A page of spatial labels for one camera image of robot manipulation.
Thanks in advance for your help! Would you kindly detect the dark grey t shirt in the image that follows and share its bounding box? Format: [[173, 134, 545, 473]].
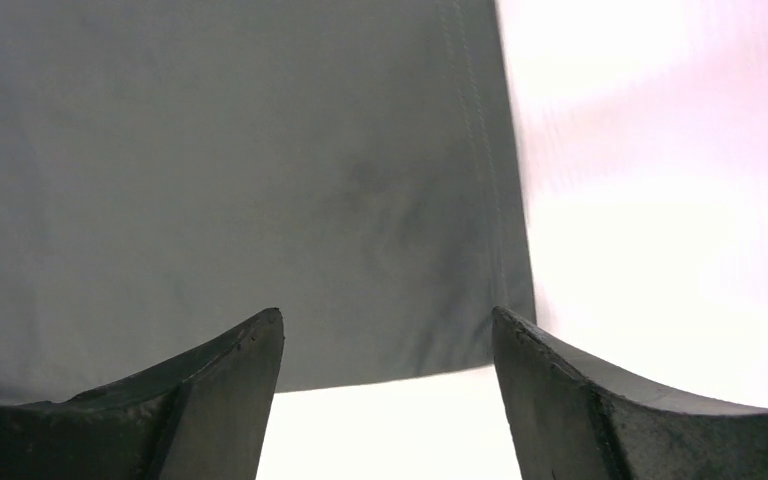
[[0, 1, 533, 403]]

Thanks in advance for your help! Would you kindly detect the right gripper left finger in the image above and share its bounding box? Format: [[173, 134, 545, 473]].
[[0, 308, 285, 480]]

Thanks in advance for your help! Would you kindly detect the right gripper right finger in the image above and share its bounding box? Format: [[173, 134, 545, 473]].
[[492, 307, 768, 480]]

